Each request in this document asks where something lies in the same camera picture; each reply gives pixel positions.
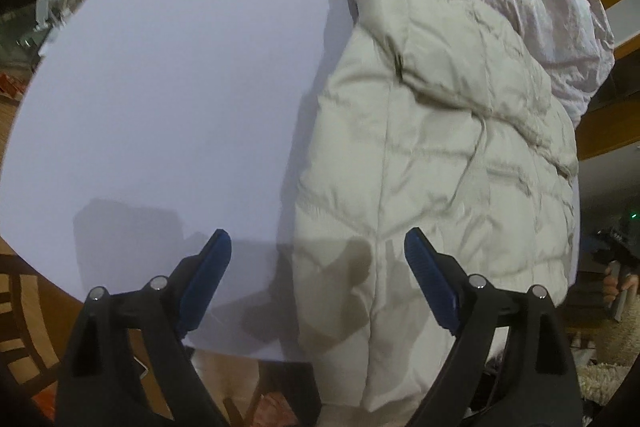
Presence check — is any dark wooden chair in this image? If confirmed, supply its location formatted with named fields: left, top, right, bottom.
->
left=0, top=252, right=68, bottom=410

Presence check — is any cluttered dark shelf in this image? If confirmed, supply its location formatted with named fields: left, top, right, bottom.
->
left=0, top=0, right=126, bottom=75

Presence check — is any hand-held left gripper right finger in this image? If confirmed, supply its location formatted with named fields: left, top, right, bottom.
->
left=403, top=227, right=587, bottom=427

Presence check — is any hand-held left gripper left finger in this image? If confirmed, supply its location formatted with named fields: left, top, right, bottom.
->
left=54, top=228, right=234, bottom=427

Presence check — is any wooden furniture frame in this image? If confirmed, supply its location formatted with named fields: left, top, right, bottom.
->
left=574, top=0, right=640, bottom=164

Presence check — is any person's right hand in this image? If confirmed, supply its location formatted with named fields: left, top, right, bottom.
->
left=602, top=261, right=640, bottom=309

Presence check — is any cream shaggy rug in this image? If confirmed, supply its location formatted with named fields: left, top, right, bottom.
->
left=564, top=317, right=640, bottom=405

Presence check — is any beige puffer jacket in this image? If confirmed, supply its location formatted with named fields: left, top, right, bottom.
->
left=276, top=0, right=582, bottom=417

